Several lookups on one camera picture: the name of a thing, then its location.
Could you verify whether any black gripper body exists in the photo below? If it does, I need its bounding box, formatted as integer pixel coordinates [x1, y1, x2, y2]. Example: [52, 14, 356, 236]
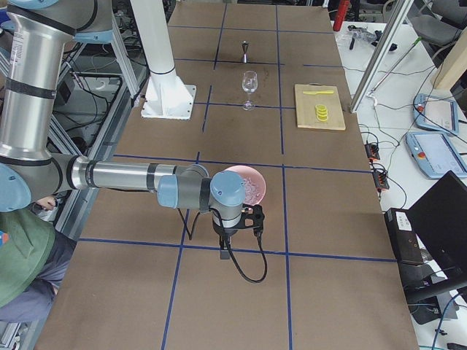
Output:
[212, 219, 240, 241]

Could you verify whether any steel jigger measuring cup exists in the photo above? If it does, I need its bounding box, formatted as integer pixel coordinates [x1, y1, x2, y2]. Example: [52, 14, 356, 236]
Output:
[242, 41, 249, 63]

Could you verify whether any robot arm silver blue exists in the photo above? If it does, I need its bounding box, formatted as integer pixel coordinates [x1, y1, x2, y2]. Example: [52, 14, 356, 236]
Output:
[1, 1, 247, 259]

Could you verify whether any clear ice cubes pile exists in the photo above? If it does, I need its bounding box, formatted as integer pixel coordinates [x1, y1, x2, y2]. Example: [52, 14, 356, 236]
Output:
[244, 178, 263, 205]

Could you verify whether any clear wine glass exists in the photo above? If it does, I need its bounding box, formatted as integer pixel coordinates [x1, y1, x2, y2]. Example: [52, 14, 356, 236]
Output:
[242, 71, 258, 111]

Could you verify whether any pink bowl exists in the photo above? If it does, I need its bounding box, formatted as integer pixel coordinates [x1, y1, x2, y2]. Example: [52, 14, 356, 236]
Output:
[226, 166, 266, 201]

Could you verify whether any lemon slices row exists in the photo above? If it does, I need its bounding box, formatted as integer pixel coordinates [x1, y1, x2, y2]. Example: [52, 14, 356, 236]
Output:
[314, 104, 328, 122]

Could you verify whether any bamboo cutting board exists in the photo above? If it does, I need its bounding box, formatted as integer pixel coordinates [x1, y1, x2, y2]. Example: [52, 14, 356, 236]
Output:
[294, 84, 346, 131]

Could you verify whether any orange black connector strip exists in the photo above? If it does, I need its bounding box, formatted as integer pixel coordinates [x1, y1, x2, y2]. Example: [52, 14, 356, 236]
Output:
[364, 142, 390, 193]

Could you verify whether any yellow plastic knife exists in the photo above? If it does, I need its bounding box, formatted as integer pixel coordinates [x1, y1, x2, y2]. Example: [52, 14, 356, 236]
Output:
[302, 90, 334, 96]

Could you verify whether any black box with label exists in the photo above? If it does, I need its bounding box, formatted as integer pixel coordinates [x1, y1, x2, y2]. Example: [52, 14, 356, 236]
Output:
[384, 208, 424, 266]

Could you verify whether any person in green shirt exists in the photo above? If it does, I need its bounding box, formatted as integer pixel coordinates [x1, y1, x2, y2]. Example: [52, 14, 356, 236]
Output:
[0, 195, 76, 324]

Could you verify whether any black monitor with stand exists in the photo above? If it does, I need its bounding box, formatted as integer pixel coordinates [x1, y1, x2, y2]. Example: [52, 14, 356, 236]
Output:
[406, 171, 466, 303]

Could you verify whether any lower teach pendant tablet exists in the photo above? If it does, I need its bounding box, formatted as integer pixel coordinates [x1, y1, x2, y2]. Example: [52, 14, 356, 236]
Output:
[405, 131, 466, 179]

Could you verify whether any teach pendant tablet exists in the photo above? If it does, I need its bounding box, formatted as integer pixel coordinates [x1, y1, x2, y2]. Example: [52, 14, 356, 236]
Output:
[405, 131, 466, 179]
[413, 93, 459, 136]

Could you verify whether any clear plastic bag with tools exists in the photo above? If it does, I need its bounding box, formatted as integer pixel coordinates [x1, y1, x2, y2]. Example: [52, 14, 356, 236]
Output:
[336, 25, 378, 50]

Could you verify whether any upper teach pendant tablet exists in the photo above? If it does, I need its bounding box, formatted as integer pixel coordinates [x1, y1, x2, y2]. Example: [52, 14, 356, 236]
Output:
[413, 93, 459, 136]

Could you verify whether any red fire extinguisher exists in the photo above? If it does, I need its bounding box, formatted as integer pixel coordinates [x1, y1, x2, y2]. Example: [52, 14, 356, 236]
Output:
[333, 0, 350, 31]

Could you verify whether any thin metal rod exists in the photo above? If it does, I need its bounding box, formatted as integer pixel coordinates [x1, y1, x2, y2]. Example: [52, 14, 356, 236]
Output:
[367, 36, 422, 97]

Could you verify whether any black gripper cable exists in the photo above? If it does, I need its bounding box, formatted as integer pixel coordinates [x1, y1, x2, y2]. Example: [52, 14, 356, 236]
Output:
[177, 207, 268, 284]

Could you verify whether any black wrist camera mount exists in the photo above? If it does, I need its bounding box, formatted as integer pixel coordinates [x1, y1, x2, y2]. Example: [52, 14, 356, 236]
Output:
[241, 204, 265, 238]

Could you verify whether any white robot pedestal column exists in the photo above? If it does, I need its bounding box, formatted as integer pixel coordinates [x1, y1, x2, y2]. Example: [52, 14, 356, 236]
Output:
[131, 0, 196, 120]

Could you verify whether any aluminium frame post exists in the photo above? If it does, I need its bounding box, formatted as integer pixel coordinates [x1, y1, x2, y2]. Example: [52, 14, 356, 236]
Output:
[350, 0, 414, 113]

